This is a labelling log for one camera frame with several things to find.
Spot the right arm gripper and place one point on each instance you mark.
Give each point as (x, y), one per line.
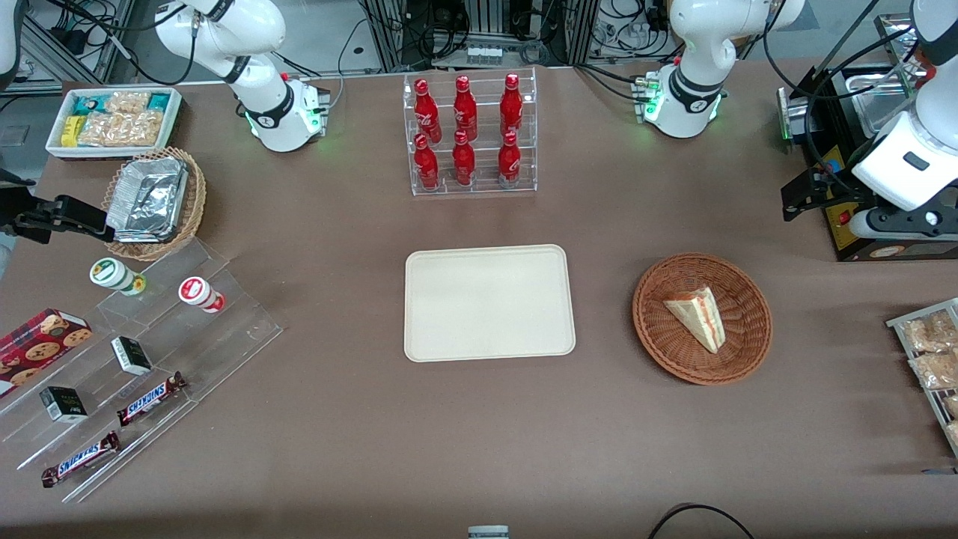
(16, 201)

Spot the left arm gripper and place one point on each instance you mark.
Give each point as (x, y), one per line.
(837, 184)

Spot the triangle sandwich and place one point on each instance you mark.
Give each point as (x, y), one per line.
(700, 318)

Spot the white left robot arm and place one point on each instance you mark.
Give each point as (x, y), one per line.
(696, 75)

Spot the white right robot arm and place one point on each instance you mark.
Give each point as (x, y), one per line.
(277, 112)

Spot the light wicker basket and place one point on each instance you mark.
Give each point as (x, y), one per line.
(196, 198)

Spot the brown round wicker basket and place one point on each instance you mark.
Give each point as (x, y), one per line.
(673, 352)

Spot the cream plastic tray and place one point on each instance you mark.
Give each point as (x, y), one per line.
(486, 307)

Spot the black hot food case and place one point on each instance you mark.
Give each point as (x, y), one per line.
(838, 239)

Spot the green lid drink cup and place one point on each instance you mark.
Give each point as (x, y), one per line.
(112, 274)

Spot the aluminium foil container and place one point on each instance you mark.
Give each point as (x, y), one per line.
(146, 198)

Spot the white plastic snack bin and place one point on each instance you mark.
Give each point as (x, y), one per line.
(54, 150)

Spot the yellow snack pack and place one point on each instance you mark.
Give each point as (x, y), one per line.
(70, 132)

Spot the large clear cracker bag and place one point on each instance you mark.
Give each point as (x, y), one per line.
(120, 129)

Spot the teal snack pack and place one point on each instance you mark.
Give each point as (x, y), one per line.
(87, 105)
(159, 102)

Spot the steel food pan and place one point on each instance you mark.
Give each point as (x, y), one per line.
(879, 105)

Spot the small clear cracker bag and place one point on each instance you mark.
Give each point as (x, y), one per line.
(127, 102)

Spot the red lid drink cup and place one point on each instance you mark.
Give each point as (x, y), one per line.
(197, 292)

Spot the red cookie box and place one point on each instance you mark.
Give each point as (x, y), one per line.
(37, 346)

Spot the small dark box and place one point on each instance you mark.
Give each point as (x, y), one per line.
(63, 404)
(132, 355)

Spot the clear bag of snacks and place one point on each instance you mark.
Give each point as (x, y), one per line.
(932, 333)
(937, 370)

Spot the clear acrylic stepped stand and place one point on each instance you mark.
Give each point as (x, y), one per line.
(239, 329)

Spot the brown Snickers bar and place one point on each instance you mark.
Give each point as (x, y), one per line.
(150, 399)
(79, 460)

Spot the red cola bottle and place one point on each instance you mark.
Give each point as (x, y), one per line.
(426, 166)
(464, 162)
(511, 106)
(510, 161)
(465, 111)
(427, 112)

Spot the clear acrylic bottle rack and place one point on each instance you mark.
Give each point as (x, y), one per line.
(483, 187)

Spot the white power strip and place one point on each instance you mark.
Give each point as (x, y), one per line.
(484, 55)

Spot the grey device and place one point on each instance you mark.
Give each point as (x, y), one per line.
(488, 533)

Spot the black bar wrist camera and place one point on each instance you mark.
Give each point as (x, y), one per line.
(944, 218)

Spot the aluminium frame rack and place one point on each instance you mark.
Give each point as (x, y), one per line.
(389, 37)

